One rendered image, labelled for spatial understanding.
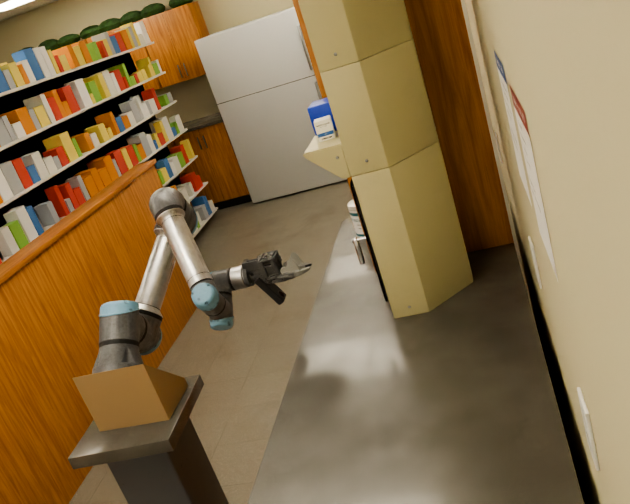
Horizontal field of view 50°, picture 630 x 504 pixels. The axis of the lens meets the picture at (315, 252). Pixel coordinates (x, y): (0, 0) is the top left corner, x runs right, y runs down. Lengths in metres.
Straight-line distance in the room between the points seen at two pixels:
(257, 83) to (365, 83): 5.19
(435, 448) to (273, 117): 5.75
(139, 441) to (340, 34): 1.23
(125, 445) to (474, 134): 1.42
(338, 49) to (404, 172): 0.39
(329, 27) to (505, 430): 1.08
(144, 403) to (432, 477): 0.90
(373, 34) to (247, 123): 5.31
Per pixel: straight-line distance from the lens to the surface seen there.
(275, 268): 2.09
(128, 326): 2.07
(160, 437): 1.98
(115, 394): 2.05
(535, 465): 1.47
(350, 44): 1.84
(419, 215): 1.99
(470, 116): 2.24
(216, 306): 2.03
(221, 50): 7.05
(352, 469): 1.57
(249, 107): 7.08
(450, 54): 2.20
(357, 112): 1.86
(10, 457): 3.48
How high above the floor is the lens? 1.92
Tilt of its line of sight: 21 degrees down
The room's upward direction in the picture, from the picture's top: 19 degrees counter-clockwise
